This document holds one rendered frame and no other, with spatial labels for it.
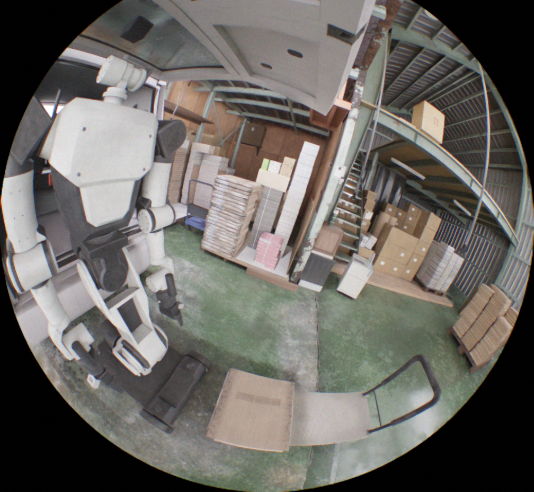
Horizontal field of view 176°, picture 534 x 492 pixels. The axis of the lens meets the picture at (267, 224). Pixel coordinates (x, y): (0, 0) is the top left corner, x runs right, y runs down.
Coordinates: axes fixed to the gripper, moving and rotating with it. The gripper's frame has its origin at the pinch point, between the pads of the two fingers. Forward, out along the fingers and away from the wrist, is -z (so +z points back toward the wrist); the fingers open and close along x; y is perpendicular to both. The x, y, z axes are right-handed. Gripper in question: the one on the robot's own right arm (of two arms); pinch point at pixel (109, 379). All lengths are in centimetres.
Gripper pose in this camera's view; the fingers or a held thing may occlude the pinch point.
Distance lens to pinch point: 81.2
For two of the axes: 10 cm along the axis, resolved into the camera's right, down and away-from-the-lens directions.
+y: 2.4, -2.5, 9.4
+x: 9.7, 1.5, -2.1
